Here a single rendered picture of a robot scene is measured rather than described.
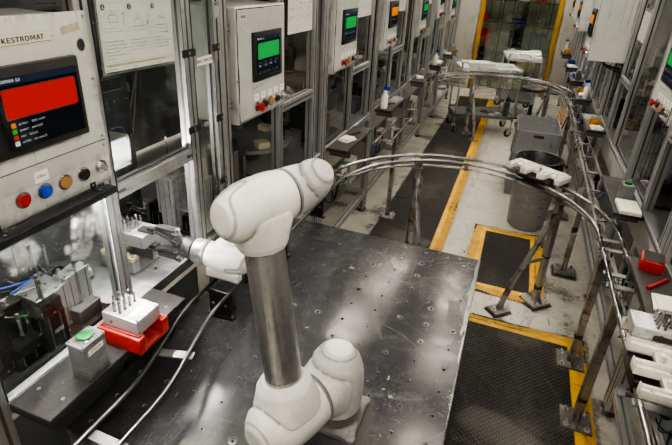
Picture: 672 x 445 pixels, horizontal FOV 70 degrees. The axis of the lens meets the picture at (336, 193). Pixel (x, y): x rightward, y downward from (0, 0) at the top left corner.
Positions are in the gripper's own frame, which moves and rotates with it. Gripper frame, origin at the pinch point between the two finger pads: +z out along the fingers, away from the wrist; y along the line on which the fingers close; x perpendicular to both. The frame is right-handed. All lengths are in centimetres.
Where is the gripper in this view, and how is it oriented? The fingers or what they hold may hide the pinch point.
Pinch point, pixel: (148, 236)
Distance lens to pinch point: 188.6
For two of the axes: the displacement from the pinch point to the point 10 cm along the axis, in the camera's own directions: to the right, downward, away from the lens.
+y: 0.6, -9.0, -4.3
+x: -3.5, 3.8, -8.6
